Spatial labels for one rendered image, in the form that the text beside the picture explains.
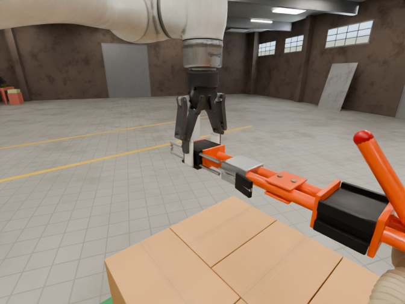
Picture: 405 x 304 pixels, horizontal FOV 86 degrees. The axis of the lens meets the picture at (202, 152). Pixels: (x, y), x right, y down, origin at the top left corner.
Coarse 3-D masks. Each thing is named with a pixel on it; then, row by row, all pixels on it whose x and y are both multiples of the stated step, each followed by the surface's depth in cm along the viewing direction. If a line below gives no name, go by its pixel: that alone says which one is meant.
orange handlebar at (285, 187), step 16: (208, 160) 52; (256, 176) 43; (272, 176) 41; (288, 176) 41; (272, 192) 40; (288, 192) 37; (304, 192) 39; (400, 224) 30; (384, 240) 28; (400, 240) 27
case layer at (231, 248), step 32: (192, 224) 141; (224, 224) 141; (256, 224) 141; (128, 256) 116; (160, 256) 116; (192, 256) 116; (224, 256) 116; (256, 256) 116; (288, 256) 116; (320, 256) 116; (128, 288) 99; (160, 288) 99; (192, 288) 99; (224, 288) 99; (256, 288) 99; (288, 288) 99; (320, 288) 101; (352, 288) 99
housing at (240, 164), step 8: (224, 160) 49; (232, 160) 49; (240, 160) 49; (248, 160) 49; (224, 168) 48; (232, 168) 46; (240, 168) 45; (248, 168) 45; (256, 168) 46; (224, 176) 49; (232, 184) 47
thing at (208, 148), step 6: (204, 138) 62; (198, 144) 57; (204, 144) 57; (210, 144) 57; (216, 144) 57; (204, 150) 53; (210, 150) 54; (216, 150) 55; (222, 150) 57; (204, 162) 54
